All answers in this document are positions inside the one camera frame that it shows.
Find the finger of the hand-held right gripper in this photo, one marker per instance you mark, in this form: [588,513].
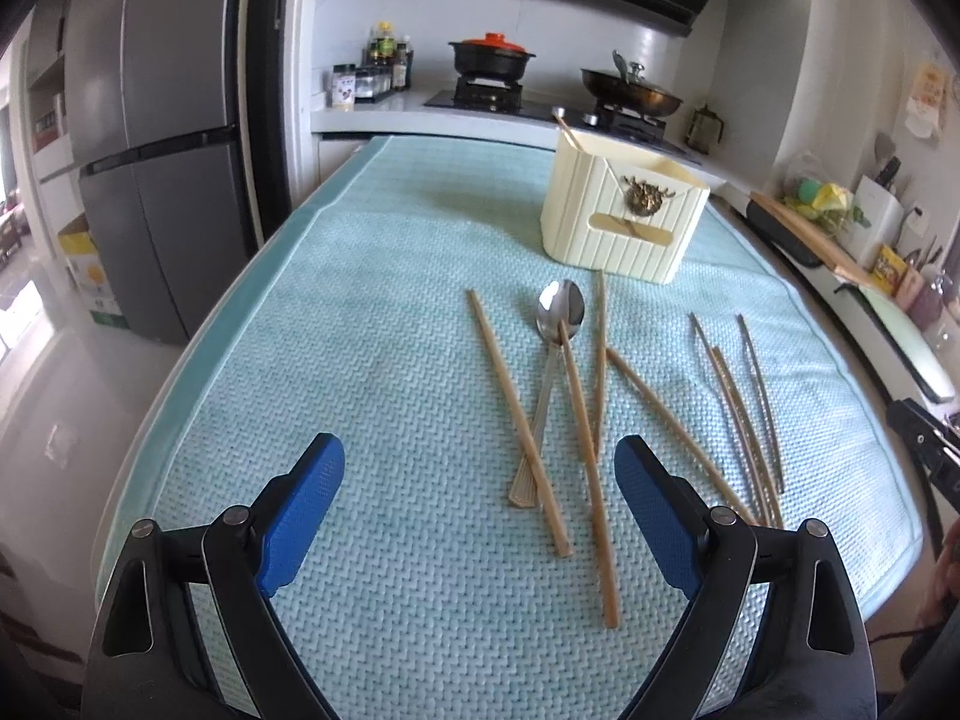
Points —
[911,420]

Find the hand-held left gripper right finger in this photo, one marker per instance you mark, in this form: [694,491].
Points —
[652,510]

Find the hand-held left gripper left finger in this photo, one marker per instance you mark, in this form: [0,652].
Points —
[307,510]

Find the wooden chopstick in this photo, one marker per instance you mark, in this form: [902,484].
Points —
[517,427]
[675,427]
[600,360]
[592,480]

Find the thin patterned chopstick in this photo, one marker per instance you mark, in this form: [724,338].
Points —
[761,405]
[722,397]
[746,435]

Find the silver metal spoon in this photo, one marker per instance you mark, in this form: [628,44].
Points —
[561,307]

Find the cream ribbed utensil holder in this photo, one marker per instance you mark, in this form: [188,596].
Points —
[600,225]

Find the black edged drain tray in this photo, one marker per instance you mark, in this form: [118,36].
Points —
[900,337]

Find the purple bottle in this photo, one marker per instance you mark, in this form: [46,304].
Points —
[930,306]

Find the pink bottle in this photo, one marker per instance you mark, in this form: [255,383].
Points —
[913,287]

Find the yellow snack packet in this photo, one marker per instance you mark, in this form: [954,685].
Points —
[890,268]

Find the white knife block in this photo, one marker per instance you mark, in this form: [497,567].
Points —
[877,221]

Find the wooden cutting board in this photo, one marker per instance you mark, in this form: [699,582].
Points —
[817,240]

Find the teal woven table mat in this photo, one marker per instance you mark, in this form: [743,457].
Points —
[375,315]

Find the yellow cloth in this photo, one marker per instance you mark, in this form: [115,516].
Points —
[834,200]

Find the green ball scrubber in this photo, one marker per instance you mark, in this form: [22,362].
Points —
[808,190]

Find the yellow green cardboard box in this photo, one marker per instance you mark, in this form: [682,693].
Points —
[90,270]

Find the dark glass press pot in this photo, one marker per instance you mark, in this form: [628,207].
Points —
[705,131]

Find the dark metal wok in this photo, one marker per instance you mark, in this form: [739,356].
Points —
[634,96]

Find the black gas stove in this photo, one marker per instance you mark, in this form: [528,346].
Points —
[540,111]

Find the white labelled spice jar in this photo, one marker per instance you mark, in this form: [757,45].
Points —
[344,88]

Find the spice jar rack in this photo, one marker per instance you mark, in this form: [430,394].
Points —
[373,82]

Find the grey refrigerator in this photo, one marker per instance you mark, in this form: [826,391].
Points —
[165,90]

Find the dark sauce bottle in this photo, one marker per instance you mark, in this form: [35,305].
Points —
[402,64]

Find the yellow capped sauce bottle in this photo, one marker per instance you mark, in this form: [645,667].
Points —
[384,45]

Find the black clay pot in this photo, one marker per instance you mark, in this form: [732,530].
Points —
[491,66]

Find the red pot lid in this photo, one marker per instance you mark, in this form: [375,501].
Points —
[493,43]

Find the paper wall notes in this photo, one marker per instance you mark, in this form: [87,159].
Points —
[926,101]

